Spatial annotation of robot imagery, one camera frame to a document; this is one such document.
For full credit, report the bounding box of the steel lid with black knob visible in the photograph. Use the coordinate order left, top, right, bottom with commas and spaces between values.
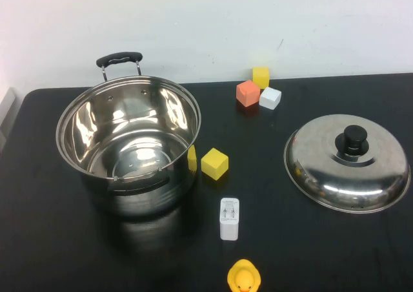
283, 114, 412, 214

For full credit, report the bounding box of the stainless steel pot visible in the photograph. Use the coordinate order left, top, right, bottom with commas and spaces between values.
55, 51, 202, 218

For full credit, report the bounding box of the yellow foam cube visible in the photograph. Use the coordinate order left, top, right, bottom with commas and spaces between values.
252, 66, 270, 90
200, 147, 230, 181

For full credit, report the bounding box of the orange foam cube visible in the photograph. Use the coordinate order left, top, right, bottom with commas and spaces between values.
236, 79, 261, 108

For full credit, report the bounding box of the white foam cube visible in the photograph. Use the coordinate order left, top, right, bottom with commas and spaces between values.
258, 87, 283, 110

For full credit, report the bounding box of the white plug charger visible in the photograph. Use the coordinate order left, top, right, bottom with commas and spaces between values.
219, 197, 241, 241

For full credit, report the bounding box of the yellow rubber duck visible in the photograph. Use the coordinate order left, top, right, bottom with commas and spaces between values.
227, 258, 262, 292

